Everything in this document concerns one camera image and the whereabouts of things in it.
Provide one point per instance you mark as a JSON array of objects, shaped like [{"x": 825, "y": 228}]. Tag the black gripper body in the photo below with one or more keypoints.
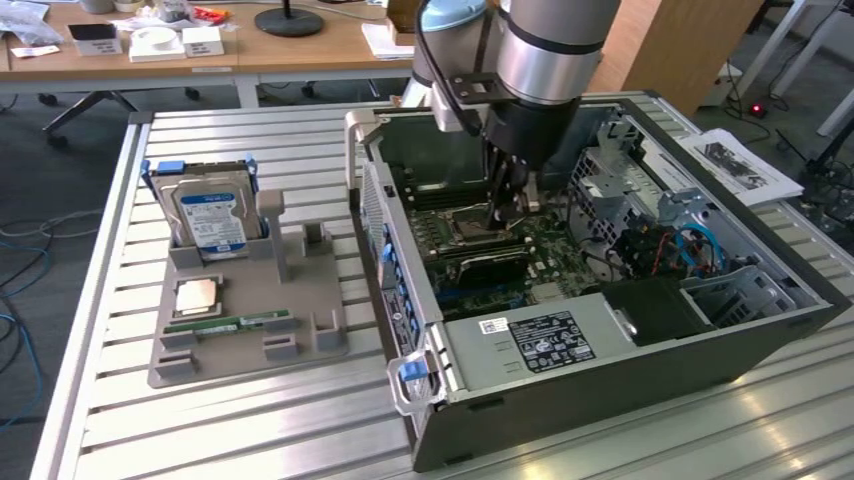
[{"x": 528, "y": 130}]

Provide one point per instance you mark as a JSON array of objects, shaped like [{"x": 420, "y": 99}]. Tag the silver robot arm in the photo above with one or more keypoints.
[{"x": 548, "y": 65}]

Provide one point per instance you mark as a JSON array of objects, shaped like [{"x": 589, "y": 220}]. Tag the CPU socket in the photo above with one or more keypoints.
[{"x": 470, "y": 227}]

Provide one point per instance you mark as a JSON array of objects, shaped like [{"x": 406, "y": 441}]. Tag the metal drive cage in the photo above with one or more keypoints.
[{"x": 614, "y": 195}]

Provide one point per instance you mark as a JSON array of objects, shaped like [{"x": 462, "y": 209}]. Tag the silver chipset heatsink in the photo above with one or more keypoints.
[{"x": 553, "y": 291}]

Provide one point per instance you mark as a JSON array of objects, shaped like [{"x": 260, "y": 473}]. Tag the blue expansion slot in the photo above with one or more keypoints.
[{"x": 468, "y": 292}]

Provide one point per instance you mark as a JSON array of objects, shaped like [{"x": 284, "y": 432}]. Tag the brown wooden cabinet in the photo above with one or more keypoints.
[{"x": 668, "y": 50}]

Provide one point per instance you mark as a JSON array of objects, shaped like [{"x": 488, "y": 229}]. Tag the paper stack on desk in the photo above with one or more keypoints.
[{"x": 384, "y": 45}]

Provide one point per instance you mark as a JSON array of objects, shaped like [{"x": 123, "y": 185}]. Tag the printed paper stack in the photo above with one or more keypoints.
[{"x": 741, "y": 165}]

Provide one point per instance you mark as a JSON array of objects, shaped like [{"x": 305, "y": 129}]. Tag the grey power supply unit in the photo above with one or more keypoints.
[{"x": 481, "y": 360}]

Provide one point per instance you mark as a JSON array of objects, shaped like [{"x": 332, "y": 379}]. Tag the wooden office desk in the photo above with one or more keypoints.
[
  {"x": 81, "y": 67},
  {"x": 321, "y": 50}
]

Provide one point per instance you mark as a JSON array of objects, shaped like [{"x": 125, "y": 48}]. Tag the blue case latch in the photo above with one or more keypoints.
[{"x": 410, "y": 372}]

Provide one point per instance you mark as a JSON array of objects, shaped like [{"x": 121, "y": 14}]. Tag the grey parts rack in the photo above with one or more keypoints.
[{"x": 268, "y": 300}]

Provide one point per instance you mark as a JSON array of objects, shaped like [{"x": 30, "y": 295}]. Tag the black round lamp base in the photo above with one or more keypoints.
[{"x": 288, "y": 24}]

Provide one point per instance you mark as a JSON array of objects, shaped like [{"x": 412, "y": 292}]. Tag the open black PC case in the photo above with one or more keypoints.
[{"x": 601, "y": 400}]

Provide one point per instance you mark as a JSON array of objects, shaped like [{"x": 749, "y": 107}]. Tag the hard disk blue caddy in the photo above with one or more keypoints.
[{"x": 208, "y": 215}]

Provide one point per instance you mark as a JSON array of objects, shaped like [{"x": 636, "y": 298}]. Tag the silver CPU chip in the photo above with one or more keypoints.
[{"x": 196, "y": 296}]

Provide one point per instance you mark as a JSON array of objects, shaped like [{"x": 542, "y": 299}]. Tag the plain white box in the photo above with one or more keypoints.
[{"x": 202, "y": 42}]

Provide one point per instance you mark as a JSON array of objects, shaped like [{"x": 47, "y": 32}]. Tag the red packet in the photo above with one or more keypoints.
[{"x": 209, "y": 16}]

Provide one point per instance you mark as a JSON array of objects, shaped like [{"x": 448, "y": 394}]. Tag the white box with round roll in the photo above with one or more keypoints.
[{"x": 157, "y": 47}]

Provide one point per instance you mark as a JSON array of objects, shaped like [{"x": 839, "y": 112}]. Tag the black desk leg casters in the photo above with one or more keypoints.
[{"x": 87, "y": 102}]

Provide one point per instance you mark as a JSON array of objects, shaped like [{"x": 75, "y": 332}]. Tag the white box black top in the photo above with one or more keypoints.
[{"x": 94, "y": 42}]

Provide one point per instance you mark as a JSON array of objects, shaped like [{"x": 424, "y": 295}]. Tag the grey cup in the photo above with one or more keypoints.
[{"x": 98, "y": 6}]

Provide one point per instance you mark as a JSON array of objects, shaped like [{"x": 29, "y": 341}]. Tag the white label card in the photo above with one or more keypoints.
[{"x": 34, "y": 51}]

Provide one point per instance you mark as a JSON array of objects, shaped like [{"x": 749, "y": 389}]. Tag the clear plastic bag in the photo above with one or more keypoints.
[{"x": 27, "y": 20}]

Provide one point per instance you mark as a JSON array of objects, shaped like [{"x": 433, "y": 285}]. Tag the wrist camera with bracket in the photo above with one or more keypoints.
[{"x": 477, "y": 87}]

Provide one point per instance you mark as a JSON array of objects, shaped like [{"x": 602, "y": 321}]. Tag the power switch red light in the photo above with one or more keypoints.
[{"x": 757, "y": 110}]

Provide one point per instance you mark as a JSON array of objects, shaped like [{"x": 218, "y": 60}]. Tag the white table frame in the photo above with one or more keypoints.
[{"x": 767, "y": 47}]

